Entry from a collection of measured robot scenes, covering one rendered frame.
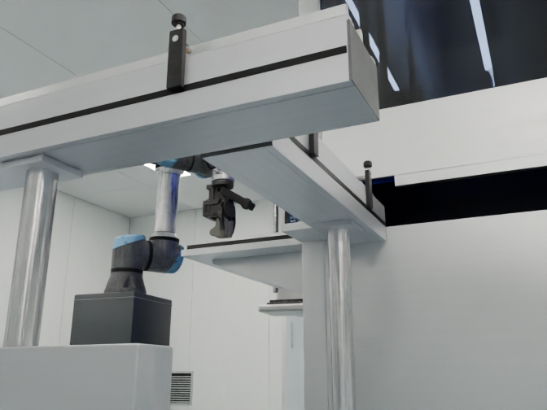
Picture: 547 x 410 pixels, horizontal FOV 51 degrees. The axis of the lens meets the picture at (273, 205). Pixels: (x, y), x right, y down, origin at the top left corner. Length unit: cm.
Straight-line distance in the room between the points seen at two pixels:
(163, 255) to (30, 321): 128
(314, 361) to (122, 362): 80
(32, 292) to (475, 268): 97
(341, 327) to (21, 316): 64
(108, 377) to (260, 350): 702
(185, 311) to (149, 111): 766
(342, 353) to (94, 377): 60
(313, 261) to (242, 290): 648
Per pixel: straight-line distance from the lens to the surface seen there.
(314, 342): 151
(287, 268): 167
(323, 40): 73
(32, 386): 88
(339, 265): 127
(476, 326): 141
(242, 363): 789
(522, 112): 154
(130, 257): 214
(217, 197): 185
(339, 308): 126
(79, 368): 83
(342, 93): 72
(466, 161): 150
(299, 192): 107
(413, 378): 143
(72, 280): 833
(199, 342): 825
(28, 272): 95
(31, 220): 97
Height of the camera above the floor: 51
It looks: 17 degrees up
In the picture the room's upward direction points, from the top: straight up
